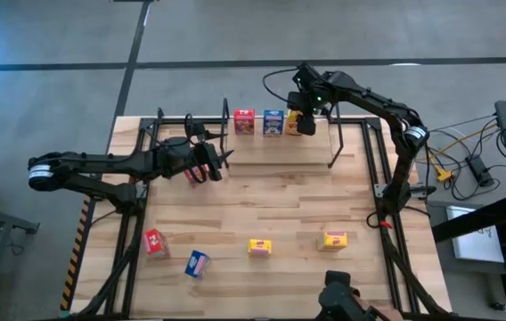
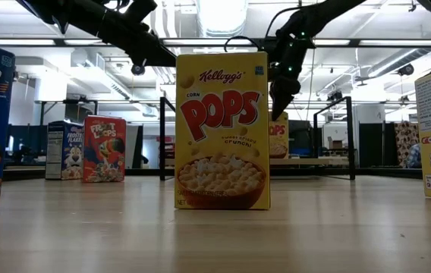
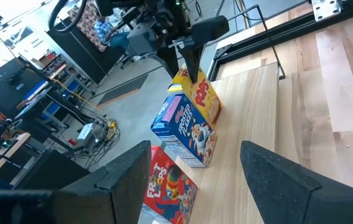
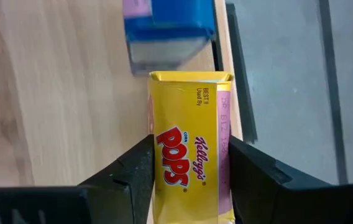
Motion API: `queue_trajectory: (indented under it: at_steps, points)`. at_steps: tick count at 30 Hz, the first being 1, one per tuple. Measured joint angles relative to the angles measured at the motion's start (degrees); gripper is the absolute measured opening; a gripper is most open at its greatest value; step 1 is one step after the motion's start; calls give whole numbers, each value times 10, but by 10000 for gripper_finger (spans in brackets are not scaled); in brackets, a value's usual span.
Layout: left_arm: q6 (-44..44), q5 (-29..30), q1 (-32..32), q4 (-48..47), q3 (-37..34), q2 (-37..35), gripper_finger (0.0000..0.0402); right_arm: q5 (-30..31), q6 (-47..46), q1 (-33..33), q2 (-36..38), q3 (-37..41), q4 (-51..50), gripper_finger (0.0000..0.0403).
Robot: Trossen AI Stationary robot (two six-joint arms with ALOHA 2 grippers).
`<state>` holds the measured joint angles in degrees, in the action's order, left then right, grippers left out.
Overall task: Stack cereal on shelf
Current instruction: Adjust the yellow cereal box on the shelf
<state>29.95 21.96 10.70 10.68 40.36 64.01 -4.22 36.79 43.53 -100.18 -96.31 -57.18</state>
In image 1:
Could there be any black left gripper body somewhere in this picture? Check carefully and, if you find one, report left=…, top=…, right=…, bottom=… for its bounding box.
left=190, top=122, right=224, bottom=183

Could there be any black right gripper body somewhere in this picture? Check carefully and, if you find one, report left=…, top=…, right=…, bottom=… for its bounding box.
left=287, top=91, right=317, bottom=136

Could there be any yellow Corn Pops cereal box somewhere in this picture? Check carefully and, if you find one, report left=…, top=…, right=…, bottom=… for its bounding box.
left=284, top=110, right=304, bottom=136
left=247, top=238, right=273, bottom=258
left=316, top=230, right=348, bottom=253

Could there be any red Froot Loops cereal box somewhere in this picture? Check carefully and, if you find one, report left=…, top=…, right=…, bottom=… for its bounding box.
left=143, top=228, right=170, bottom=260
left=233, top=109, right=256, bottom=136
left=184, top=164, right=212, bottom=185

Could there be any blue Frosted Flakes cereal box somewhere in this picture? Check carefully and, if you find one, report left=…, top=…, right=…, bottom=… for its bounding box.
left=262, top=109, right=285, bottom=138
left=184, top=249, right=211, bottom=280

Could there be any yellow black hazard tape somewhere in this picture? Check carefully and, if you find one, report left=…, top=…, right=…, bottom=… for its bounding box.
left=59, top=195, right=94, bottom=312

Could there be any black power adapter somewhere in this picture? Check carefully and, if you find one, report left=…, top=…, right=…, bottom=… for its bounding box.
left=465, top=154, right=495, bottom=187

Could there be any black metal beam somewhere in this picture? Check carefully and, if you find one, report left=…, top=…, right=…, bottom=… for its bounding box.
left=430, top=191, right=506, bottom=244

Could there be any white paper sheet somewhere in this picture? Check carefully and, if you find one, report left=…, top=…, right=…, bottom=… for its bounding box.
left=446, top=204, right=506, bottom=264

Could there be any wooden shelf with black wire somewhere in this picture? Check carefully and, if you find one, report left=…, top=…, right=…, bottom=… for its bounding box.
left=219, top=97, right=345, bottom=169

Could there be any black aluminium frame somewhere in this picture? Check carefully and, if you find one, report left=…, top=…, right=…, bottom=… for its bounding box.
left=103, top=106, right=419, bottom=318

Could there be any yellow cable with plug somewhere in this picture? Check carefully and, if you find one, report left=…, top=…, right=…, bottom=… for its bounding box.
left=421, top=122, right=502, bottom=183

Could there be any black cable bundle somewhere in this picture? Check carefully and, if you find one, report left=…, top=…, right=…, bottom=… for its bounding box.
left=375, top=218, right=453, bottom=318
left=74, top=213, right=143, bottom=318

